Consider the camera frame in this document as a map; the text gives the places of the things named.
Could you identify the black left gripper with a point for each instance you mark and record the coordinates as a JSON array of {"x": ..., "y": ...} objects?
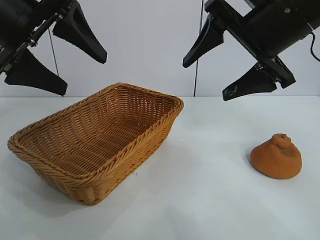
[{"x": 22, "y": 22}]

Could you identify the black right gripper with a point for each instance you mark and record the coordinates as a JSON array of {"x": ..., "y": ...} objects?
[{"x": 270, "y": 30}]

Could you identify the orange-brown cone-shaped bun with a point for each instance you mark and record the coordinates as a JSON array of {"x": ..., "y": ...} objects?
[{"x": 275, "y": 162}]

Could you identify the tan woven wicker basket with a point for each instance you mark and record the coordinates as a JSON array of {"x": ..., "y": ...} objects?
[{"x": 100, "y": 140}]

